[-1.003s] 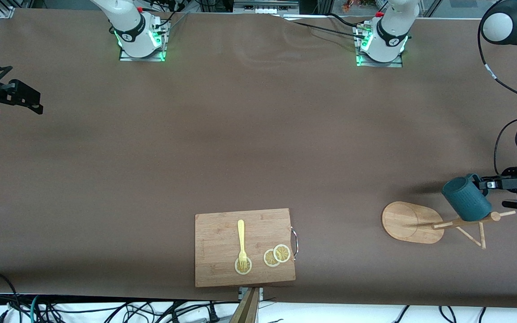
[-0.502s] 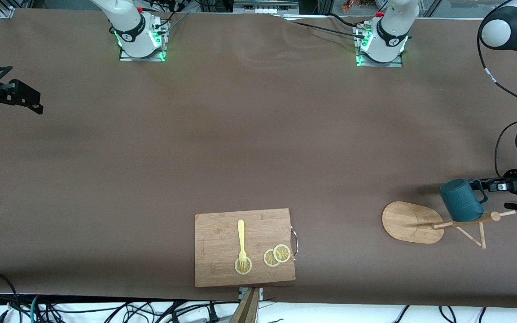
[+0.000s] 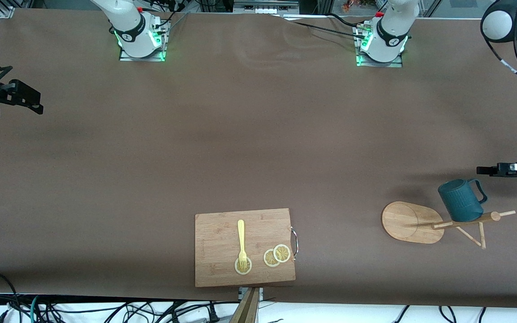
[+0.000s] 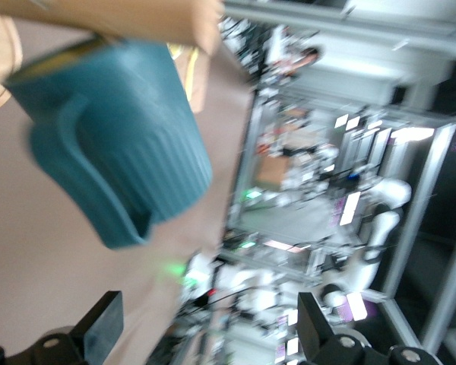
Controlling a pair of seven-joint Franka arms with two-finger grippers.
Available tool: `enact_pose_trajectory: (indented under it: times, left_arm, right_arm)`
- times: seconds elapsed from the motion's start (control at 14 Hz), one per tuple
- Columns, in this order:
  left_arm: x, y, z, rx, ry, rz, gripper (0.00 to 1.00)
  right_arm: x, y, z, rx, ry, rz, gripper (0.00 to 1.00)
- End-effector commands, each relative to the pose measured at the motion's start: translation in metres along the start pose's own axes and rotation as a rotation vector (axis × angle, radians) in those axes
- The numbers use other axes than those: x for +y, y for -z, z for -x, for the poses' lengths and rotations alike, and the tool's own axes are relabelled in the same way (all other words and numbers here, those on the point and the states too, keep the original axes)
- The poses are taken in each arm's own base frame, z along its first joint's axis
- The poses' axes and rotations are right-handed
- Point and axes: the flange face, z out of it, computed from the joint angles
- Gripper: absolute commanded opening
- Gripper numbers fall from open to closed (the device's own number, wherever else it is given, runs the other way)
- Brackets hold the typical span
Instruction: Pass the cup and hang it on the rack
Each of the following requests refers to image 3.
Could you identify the wooden mug rack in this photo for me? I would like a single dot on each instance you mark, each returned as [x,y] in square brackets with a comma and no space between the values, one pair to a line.
[409,222]

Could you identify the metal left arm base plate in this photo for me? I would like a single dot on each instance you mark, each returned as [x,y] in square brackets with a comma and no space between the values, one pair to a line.
[400,63]

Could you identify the wooden cutting board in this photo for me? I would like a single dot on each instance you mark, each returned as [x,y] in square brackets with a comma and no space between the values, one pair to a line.
[222,242]

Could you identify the white power strip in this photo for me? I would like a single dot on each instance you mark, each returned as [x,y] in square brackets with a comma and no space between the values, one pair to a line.
[265,6]

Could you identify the lemon slice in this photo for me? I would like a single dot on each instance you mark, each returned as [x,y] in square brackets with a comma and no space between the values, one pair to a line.
[282,252]
[246,268]
[269,259]

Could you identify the metal bracket under post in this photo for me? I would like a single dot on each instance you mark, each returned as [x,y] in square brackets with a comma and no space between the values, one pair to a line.
[260,292]

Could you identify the yellow plastic fork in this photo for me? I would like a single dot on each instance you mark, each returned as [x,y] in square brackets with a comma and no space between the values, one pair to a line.
[241,233]

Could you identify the wooden post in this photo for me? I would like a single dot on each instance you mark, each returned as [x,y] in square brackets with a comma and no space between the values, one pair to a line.
[247,309]

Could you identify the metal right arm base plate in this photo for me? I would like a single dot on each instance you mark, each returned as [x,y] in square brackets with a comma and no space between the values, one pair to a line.
[162,47]

